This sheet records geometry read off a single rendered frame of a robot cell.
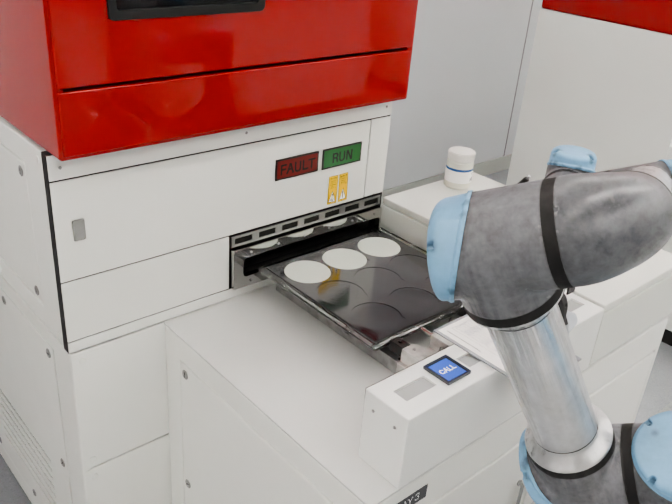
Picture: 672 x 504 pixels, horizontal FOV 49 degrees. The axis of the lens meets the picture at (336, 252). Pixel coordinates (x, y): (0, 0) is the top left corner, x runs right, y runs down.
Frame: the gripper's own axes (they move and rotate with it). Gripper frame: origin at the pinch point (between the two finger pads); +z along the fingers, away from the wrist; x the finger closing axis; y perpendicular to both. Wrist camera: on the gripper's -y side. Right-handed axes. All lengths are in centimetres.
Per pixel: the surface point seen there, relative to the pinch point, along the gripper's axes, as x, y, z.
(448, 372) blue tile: -0.8, -22.8, -2.0
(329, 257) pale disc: 49.3, -4.8, 4.6
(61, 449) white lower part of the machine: 69, -62, 45
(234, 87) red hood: 53, -29, -36
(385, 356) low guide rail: 19.8, -15.3, 10.1
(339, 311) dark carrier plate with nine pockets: 30.8, -18.1, 4.5
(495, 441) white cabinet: -4.8, -10.5, 16.3
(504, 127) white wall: 206, 283, 65
